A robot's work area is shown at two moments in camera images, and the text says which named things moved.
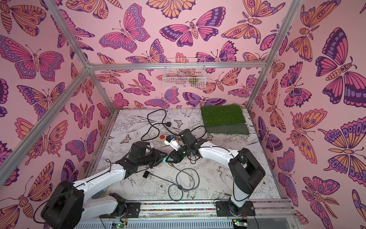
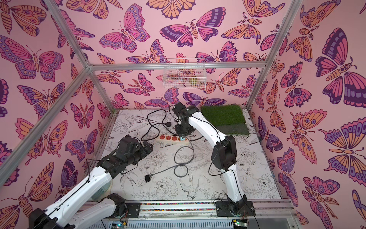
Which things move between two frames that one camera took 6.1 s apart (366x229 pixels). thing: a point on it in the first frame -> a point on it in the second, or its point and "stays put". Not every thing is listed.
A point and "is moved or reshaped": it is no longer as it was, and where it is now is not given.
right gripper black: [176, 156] -> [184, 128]
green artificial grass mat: [224, 119] stays put
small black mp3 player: [146, 174] is moved or reshaped
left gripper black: [157, 157] -> [144, 152]
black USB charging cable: [190, 189] -> [175, 166]
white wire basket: [185, 73] stays put
